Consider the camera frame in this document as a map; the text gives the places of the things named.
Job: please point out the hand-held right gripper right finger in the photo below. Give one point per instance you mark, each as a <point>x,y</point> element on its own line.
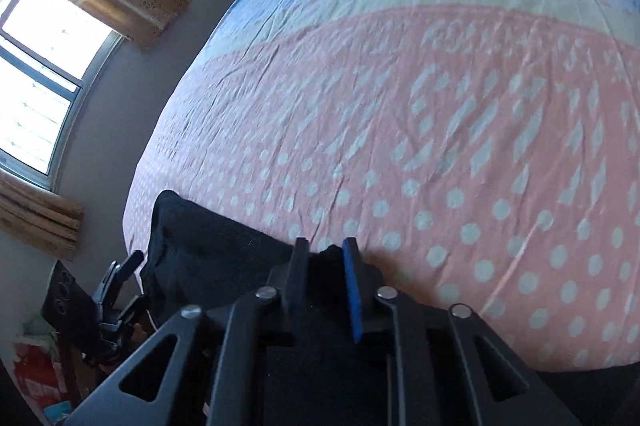
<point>352,291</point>

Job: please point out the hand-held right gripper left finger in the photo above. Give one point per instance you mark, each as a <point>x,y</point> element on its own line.
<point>297,276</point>

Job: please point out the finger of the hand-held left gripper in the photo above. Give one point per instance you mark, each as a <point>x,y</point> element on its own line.
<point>122,270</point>
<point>127,313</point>

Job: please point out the black pants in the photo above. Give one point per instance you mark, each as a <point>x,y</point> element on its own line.
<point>210,246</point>

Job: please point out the green cloth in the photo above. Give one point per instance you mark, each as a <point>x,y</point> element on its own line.
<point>35,331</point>

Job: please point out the red bag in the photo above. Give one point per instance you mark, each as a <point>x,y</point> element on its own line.
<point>37,376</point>

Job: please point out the window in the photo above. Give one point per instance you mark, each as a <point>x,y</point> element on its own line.
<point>40,106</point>

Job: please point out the polka dot bed sheet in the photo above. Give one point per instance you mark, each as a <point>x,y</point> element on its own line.
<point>400,106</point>

